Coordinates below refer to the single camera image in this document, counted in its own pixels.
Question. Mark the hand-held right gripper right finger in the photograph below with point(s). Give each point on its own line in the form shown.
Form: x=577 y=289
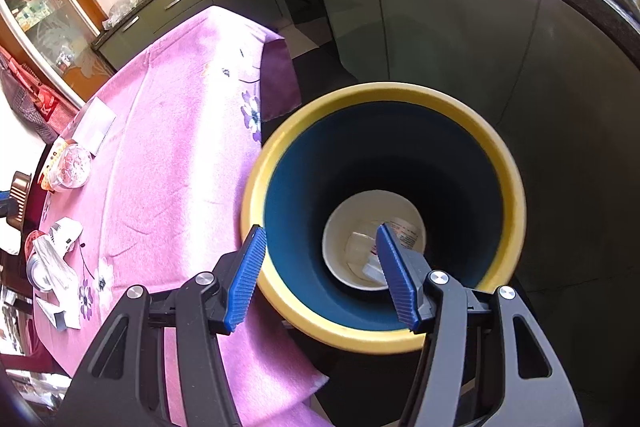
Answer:
x=397 y=277

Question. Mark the white flat paper box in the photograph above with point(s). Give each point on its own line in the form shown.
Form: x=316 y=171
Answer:
x=95 y=124

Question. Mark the wooden framed glass door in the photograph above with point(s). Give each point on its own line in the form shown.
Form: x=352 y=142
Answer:
x=45 y=17

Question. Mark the small white carton piece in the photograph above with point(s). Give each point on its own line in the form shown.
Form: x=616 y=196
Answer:
x=60 y=312

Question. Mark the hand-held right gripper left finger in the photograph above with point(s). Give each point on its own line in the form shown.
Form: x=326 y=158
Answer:
x=245 y=279

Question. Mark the pink floral tablecloth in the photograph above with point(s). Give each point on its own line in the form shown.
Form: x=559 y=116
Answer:
x=175 y=157

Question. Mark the crumpled white packaging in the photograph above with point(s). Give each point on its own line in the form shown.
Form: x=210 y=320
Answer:
x=55 y=257

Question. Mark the red checked cloth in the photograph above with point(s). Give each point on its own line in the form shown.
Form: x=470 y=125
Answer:
x=30 y=97

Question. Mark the white paper bowl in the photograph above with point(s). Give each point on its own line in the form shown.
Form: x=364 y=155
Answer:
x=345 y=217

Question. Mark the clear plastic wrapper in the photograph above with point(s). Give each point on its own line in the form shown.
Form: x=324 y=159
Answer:
x=360 y=247

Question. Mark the round clear plastic container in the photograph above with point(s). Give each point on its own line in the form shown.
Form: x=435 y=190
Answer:
x=72 y=167

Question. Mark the brown ribbed tin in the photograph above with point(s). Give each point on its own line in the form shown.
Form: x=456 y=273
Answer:
x=20 y=197

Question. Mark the green kitchen cabinets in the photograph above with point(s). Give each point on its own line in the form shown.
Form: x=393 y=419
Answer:
x=425 y=32

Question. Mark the white printed wrapper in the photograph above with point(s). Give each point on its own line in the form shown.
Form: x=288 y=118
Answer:
x=407 y=232

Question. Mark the yellow-rimmed blue waste bin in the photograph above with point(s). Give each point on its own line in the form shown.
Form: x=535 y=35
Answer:
x=300 y=187

